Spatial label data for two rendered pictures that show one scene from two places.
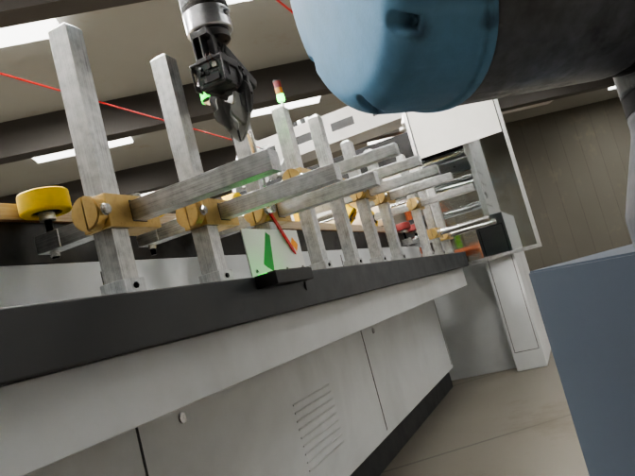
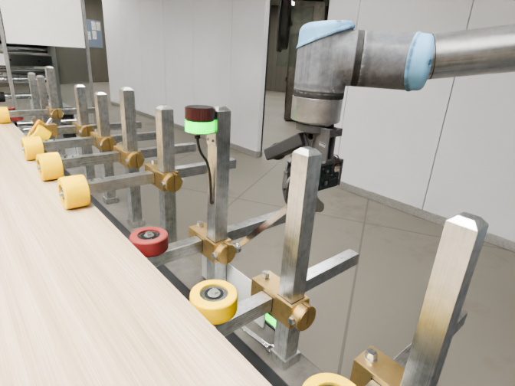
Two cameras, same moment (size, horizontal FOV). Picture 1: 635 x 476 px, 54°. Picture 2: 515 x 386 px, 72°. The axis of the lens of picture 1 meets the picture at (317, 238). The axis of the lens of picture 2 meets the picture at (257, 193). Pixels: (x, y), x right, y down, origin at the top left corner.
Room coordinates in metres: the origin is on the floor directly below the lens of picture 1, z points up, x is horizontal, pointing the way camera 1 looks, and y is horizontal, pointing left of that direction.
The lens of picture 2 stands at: (0.94, 0.73, 1.27)
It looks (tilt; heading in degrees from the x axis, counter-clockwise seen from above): 21 degrees down; 296
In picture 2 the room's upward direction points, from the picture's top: 4 degrees clockwise
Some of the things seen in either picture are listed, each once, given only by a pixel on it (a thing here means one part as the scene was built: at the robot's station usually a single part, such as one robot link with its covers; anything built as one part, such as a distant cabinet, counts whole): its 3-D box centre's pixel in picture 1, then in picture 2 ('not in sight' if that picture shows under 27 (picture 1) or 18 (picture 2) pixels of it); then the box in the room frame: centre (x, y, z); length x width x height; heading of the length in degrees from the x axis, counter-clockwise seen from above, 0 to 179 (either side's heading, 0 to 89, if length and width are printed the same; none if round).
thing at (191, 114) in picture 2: not in sight; (199, 112); (1.37, 0.15, 1.17); 0.06 x 0.06 x 0.02
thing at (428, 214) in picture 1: (430, 220); (46, 118); (2.97, -0.55, 0.88); 0.03 x 0.03 x 0.48; 68
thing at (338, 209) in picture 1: (334, 192); (131, 161); (1.81, -0.08, 0.93); 0.03 x 0.03 x 0.48; 68
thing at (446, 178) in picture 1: (404, 191); (101, 127); (2.29, -0.36, 0.94); 0.36 x 0.03 x 0.03; 68
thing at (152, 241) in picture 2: not in sight; (149, 255); (1.44, 0.23, 0.85); 0.08 x 0.08 x 0.11
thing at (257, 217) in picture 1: (266, 213); (210, 243); (1.37, 0.10, 0.84); 0.13 x 0.06 x 0.05; 158
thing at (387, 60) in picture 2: not in sight; (390, 60); (1.04, 0.06, 1.28); 0.12 x 0.12 x 0.09; 16
